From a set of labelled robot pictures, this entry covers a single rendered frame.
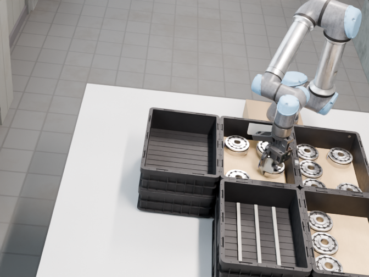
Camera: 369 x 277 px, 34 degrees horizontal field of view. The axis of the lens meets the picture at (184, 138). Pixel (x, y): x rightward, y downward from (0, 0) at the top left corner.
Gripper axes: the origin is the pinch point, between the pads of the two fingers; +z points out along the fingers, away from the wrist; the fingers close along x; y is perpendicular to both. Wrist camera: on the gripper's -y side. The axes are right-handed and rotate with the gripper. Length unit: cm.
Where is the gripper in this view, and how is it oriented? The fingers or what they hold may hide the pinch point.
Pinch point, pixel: (266, 169)
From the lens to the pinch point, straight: 244.1
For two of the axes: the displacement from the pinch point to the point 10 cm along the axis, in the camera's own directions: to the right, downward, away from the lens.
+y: 6.8, 5.1, -5.2
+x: 7.3, -3.6, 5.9
